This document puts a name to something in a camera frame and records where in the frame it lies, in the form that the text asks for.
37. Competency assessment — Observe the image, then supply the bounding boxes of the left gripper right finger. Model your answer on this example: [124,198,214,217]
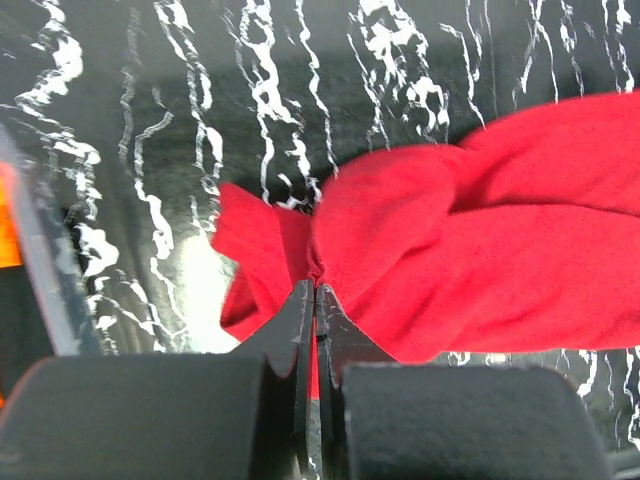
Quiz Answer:
[315,285,397,478]

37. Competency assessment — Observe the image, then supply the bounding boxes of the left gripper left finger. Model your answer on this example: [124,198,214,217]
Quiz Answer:
[234,280,314,475]

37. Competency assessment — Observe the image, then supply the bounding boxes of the red t-shirt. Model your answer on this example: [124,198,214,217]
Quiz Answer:
[212,92,639,363]

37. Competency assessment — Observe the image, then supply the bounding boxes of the clear plastic bin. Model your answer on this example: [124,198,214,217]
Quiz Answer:
[0,124,104,356]

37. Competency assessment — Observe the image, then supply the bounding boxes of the orange t-shirt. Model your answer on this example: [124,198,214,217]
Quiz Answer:
[0,163,22,269]

